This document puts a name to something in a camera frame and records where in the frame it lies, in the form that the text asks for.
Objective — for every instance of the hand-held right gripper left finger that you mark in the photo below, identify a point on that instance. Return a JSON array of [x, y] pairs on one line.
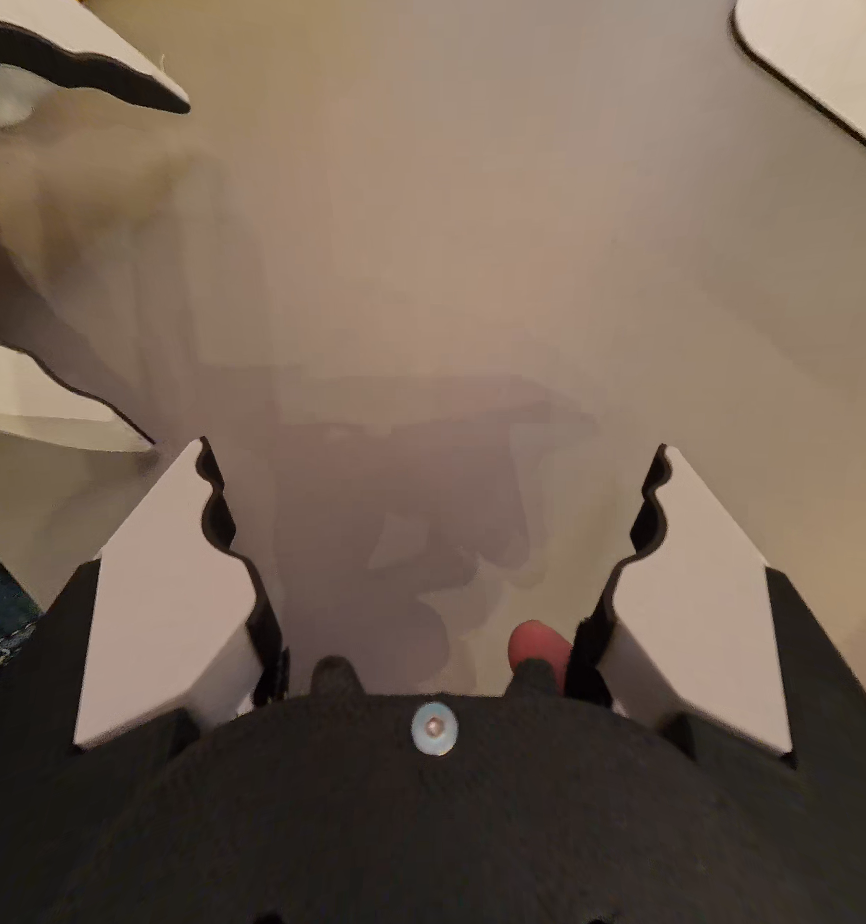
[[166, 621]]

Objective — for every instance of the white rounded base plate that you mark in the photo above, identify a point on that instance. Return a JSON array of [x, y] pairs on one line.
[[830, 58]]

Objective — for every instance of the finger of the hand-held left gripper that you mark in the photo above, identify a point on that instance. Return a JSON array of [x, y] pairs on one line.
[[79, 32], [36, 404]]

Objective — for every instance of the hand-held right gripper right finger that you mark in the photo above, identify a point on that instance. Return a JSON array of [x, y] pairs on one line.
[[700, 621]]

